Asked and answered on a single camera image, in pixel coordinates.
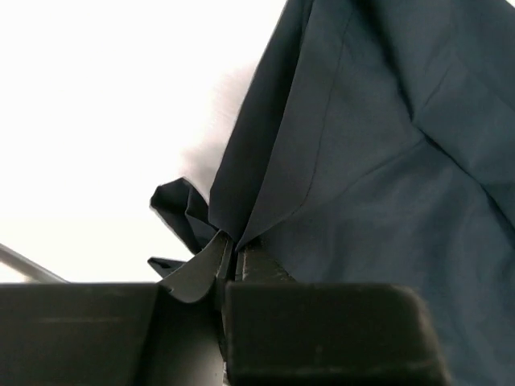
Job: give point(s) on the dark navy sport shorts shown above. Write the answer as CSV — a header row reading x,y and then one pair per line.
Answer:
x,y
376,143

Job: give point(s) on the left aluminium frame rail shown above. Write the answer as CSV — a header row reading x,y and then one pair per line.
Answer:
x,y
27,267

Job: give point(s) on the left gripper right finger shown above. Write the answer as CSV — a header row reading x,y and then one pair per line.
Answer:
x,y
282,332

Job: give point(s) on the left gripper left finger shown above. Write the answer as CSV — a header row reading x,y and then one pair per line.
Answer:
x,y
163,333

